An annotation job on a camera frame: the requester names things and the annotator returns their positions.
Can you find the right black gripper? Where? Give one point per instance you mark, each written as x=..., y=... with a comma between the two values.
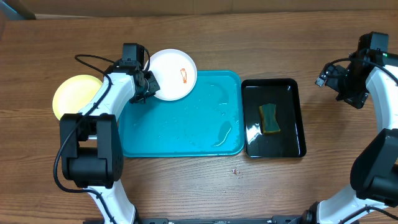
x=358, y=99

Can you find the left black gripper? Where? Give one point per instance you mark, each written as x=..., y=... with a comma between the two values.
x=155, y=88

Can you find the white plate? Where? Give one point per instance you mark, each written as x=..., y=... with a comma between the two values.
x=175, y=72

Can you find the yellow plate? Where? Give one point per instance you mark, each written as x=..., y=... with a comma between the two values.
x=74, y=94

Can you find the green yellow sponge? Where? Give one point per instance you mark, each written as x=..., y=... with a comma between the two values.
x=269, y=123

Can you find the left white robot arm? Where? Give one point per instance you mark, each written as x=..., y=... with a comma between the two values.
x=90, y=159

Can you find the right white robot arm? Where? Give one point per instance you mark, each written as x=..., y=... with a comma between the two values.
x=373, y=177

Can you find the teal plastic tray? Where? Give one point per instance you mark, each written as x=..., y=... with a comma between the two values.
x=207, y=122

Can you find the black rectangular water tray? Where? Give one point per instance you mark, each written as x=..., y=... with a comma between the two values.
x=284, y=93

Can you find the small crumb debris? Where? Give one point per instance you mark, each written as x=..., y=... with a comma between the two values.
x=235, y=171

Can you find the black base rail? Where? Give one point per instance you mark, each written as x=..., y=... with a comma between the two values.
x=278, y=219

